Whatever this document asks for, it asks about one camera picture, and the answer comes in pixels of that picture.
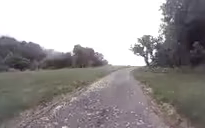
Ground distant row of trees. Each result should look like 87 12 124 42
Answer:
0 28 109 73

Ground single crooked tree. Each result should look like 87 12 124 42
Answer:
129 34 163 68

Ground green grass field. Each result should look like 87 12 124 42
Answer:
0 64 124 128

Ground green grass strip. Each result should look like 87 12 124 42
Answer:
131 66 205 128

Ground dark tall trees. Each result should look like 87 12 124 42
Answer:
156 0 205 73

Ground grey gravel path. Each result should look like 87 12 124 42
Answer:
3 67 191 128

